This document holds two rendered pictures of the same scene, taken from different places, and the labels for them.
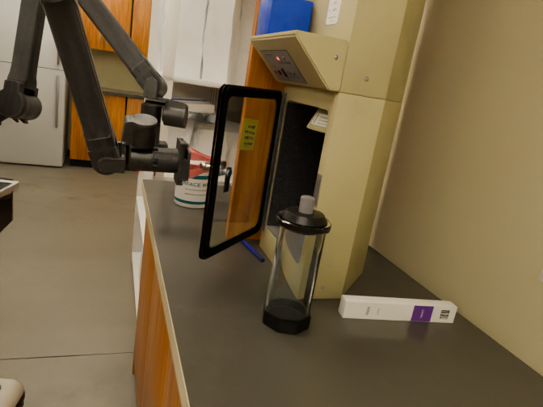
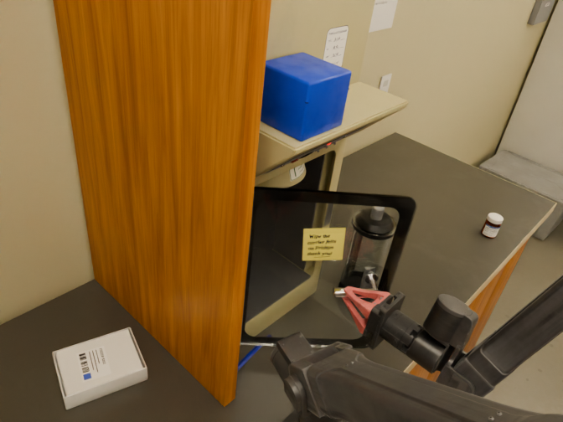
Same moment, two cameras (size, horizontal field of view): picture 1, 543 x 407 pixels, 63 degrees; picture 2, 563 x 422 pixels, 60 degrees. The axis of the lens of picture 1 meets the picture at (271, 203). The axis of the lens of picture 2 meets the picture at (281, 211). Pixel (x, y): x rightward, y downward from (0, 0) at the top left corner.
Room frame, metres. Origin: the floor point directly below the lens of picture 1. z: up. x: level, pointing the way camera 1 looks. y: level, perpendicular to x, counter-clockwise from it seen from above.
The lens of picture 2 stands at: (1.51, 0.66, 1.83)
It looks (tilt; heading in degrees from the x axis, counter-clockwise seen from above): 35 degrees down; 240
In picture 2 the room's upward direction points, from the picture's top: 8 degrees clockwise
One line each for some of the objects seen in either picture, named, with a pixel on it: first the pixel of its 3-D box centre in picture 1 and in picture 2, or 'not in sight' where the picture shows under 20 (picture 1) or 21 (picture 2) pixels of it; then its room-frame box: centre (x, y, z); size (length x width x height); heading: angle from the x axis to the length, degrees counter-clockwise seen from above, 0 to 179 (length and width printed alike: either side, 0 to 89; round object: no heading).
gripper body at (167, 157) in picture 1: (168, 160); (397, 329); (1.00, 0.25, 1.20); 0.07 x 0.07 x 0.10; 21
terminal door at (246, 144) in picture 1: (243, 169); (316, 278); (1.07, 0.08, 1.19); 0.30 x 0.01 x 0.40; 157
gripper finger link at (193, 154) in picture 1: (199, 164); (364, 307); (1.03, 0.19, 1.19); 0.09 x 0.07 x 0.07; 111
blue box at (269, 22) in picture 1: (284, 19); (302, 95); (1.14, 0.04, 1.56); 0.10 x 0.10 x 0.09; 21
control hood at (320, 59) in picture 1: (289, 60); (327, 136); (1.06, 0.01, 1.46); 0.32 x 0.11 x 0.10; 21
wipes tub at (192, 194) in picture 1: (194, 183); not in sight; (1.54, 0.29, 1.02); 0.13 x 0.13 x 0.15
